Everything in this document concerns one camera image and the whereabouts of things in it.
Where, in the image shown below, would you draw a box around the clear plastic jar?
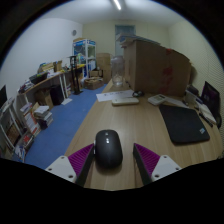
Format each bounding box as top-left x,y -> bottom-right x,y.
110,55 -> 126,88

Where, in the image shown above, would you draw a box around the black floor stand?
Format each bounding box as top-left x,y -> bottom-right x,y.
68,54 -> 84,96

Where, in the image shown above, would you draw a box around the small dark round object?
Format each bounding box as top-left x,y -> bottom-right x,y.
132,90 -> 145,98

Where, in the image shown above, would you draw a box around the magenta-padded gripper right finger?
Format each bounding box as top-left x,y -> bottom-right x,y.
132,142 -> 183,186

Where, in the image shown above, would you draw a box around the white side desk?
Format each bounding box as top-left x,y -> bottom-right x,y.
18,64 -> 86,111

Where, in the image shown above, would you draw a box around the cardboard boxes on desk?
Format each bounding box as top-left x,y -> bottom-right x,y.
38,60 -> 64,74

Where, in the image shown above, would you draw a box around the open cardboard box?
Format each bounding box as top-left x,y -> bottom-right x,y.
83,76 -> 104,90

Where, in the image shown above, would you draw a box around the brown cardboard box under desk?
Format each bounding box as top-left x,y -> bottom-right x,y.
34,89 -> 54,108

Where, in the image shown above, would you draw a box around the black pen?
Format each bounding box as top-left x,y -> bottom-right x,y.
198,113 -> 214,128

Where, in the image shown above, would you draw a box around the white calculator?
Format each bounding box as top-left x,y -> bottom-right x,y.
147,93 -> 168,107

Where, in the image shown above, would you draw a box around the black office chair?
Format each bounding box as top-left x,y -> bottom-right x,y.
199,80 -> 223,129

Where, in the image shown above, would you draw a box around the large brown cardboard box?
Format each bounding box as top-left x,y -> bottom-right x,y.
120,34 -> 193,98

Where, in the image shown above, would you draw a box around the grey door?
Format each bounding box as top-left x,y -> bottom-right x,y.
114,24 -> 137,57

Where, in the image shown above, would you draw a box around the shelf unit with books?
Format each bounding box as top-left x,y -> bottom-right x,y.
0,84 -> 34,161

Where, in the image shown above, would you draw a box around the blue white display cabinet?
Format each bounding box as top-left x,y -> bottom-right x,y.
72,38 -> 97,79

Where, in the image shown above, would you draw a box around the stacked brown cardboard boxes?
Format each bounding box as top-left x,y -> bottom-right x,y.
96,52 -> 113,84

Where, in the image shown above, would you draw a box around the black rectangular mouse pad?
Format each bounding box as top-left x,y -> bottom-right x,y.
158,104 -> 211,145

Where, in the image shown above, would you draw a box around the black bag on desk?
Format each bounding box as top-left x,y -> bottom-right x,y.
29,72 -> 49,85

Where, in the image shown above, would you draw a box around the black computer tower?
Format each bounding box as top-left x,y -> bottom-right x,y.
49,84 -> 65,106

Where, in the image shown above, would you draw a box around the stack of books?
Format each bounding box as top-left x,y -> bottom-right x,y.
33,105 -> 54,129

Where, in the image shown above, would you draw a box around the ceiling tube light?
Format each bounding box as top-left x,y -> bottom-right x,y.
111,0 -> 123,11

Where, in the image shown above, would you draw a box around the black computer mouse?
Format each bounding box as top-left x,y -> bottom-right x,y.
94,129 -> 124,169

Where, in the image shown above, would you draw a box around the white book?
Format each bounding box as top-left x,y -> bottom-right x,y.
194,99 -> 218,125

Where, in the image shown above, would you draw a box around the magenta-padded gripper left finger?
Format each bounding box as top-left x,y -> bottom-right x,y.
44,143 -> 96,188

